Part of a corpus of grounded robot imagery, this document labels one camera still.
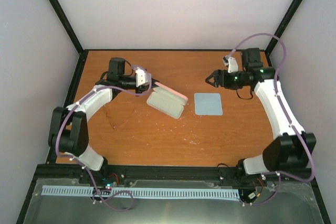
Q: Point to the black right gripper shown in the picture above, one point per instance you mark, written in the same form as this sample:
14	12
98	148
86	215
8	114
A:
222	82

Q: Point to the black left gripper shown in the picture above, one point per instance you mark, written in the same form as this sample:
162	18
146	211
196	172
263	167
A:
142	88

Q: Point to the pink glasses case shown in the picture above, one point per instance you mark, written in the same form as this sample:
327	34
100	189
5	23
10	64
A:
167	100

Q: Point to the light blue cleaning cloth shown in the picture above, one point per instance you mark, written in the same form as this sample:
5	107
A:
208	104

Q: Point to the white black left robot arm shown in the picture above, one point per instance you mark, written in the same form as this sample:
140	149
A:
69	136

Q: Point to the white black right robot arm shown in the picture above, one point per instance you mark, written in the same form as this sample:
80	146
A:
290	152

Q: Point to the clear plastic front sheet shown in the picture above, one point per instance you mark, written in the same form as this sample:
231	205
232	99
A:
273	203

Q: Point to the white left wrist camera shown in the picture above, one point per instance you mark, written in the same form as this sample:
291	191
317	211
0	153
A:
142	78

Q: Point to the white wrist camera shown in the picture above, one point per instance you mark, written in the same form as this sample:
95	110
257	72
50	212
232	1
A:
142	78
231	64

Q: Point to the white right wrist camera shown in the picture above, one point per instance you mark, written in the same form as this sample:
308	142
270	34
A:
231	64

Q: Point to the thin red frame sunglasses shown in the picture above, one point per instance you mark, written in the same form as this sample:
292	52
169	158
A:
119	111

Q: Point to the black enclosure frame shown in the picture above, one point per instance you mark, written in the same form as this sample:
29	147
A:
83	53

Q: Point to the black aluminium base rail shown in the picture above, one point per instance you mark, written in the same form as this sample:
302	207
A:
124	175

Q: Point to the light blue slotted cable duct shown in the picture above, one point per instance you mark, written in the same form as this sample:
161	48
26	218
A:
143	193

